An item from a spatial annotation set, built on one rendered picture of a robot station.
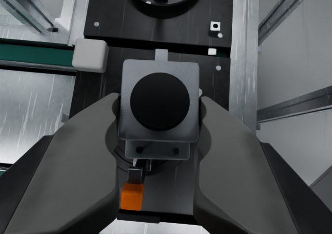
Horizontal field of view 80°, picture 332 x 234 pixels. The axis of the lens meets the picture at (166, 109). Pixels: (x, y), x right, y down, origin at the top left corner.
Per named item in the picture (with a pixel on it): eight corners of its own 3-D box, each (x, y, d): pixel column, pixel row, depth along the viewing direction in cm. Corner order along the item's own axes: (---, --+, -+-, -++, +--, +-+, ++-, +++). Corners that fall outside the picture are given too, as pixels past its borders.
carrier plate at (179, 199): (220, 214, 30) (225, 219, 28) (60, 199, 30) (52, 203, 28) (227, 62, 34) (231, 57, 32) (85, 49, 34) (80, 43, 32)
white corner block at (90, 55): (108, 77, 33) (101, 68, 29) (81, 74, 33) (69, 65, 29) (112, 51, 34) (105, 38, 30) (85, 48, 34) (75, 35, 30)
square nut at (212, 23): (218, 34, 32) (220, 31, 31) (208, 33, 32) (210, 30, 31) (219, 25, 33) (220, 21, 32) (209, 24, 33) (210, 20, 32)
